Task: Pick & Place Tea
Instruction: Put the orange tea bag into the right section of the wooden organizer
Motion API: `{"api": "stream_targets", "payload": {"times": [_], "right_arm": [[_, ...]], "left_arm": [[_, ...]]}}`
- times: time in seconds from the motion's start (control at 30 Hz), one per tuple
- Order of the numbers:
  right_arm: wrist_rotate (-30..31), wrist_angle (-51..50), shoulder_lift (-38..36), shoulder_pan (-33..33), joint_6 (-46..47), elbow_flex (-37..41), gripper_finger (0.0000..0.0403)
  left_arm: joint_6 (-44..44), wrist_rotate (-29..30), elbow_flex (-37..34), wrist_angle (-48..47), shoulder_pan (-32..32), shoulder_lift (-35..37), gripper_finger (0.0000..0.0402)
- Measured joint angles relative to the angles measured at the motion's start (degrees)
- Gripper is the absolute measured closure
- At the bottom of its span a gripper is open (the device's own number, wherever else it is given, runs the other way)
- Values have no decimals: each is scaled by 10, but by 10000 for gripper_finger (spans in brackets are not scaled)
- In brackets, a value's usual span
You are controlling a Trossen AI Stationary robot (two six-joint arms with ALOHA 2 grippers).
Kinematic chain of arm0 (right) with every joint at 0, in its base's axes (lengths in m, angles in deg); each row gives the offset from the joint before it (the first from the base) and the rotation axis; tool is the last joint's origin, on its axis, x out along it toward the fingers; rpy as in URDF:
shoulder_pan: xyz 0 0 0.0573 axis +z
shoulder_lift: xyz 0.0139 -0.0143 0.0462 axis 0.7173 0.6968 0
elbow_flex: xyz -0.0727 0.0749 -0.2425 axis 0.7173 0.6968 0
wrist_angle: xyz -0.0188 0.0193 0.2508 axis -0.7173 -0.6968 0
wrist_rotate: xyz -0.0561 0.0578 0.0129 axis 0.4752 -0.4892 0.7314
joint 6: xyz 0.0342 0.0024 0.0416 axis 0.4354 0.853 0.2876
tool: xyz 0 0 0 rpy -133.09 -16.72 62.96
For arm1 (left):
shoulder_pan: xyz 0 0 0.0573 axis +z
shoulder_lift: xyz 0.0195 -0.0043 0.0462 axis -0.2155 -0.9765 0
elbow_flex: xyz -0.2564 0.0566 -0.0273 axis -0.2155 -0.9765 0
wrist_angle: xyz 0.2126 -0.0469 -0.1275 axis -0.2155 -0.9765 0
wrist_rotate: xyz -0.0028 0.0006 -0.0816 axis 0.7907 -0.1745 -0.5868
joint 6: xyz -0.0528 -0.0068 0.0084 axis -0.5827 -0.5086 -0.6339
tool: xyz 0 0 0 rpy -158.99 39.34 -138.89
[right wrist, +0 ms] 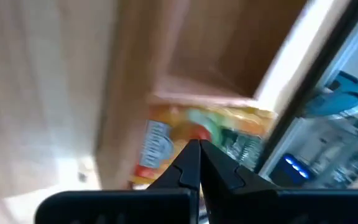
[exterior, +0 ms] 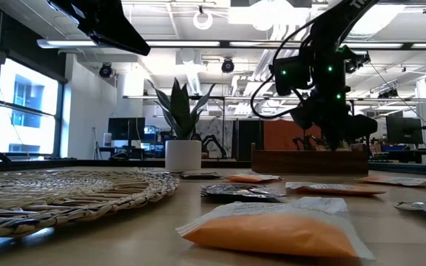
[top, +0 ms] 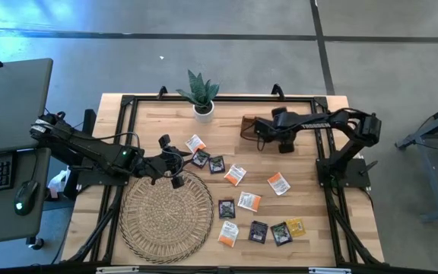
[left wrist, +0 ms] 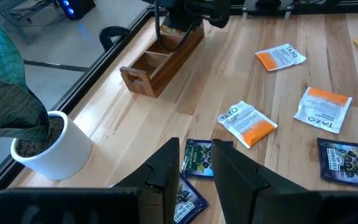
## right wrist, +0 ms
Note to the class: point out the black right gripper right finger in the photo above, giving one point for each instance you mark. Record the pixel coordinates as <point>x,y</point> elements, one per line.
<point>259,205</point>

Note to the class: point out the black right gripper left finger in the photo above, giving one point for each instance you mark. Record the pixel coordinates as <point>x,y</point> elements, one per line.
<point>166,205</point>

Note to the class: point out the orange tea packet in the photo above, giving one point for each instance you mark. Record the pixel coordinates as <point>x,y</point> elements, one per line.
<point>179,118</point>

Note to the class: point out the wooden tea box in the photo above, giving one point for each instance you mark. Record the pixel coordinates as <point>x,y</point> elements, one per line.
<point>228,46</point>

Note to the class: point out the dark device with blue lights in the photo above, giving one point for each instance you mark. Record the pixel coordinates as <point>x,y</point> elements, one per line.
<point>291,174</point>

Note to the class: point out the blue plastic object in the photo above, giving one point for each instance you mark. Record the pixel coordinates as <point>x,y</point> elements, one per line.
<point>343,96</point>

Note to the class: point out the black metal table frame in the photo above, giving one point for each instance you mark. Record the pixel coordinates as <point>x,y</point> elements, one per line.
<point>312,81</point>

